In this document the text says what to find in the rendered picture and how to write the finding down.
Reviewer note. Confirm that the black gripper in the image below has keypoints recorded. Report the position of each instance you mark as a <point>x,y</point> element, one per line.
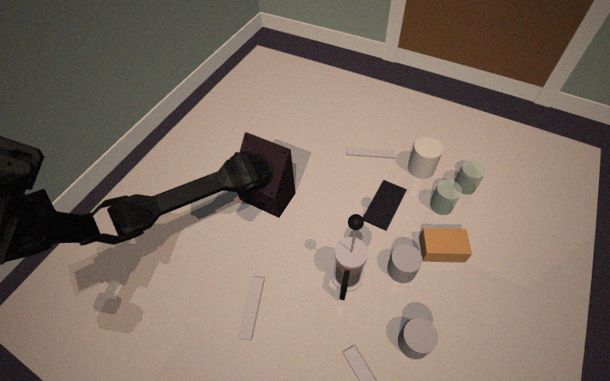
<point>19,167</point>

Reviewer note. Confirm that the orange rectangular block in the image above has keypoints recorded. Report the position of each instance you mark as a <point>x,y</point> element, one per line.
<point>445,245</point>

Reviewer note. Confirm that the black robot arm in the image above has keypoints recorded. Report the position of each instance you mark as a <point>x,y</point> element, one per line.
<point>134,214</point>

